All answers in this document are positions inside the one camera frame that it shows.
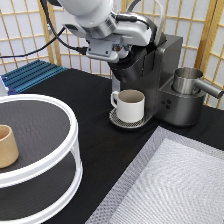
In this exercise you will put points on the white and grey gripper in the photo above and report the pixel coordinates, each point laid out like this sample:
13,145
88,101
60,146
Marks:
131,30

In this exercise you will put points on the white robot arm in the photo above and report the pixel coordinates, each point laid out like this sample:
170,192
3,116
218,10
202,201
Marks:
89,18

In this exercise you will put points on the grey coffee machine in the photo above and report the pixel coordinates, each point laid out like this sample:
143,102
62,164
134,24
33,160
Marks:
150,70

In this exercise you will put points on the white ceramic coffee mug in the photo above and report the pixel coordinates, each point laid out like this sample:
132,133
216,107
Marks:
129,105

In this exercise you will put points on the steel milk frother jug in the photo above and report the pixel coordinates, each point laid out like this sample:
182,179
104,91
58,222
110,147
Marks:
189,81

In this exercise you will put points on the wooden shoji folding screen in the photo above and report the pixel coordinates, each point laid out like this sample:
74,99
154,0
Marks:
25,37

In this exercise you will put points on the grey woven placemat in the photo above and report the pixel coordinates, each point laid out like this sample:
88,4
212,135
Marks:
172,180

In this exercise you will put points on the white two-tier round shelf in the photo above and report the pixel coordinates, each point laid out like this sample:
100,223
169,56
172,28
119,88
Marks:
48,171

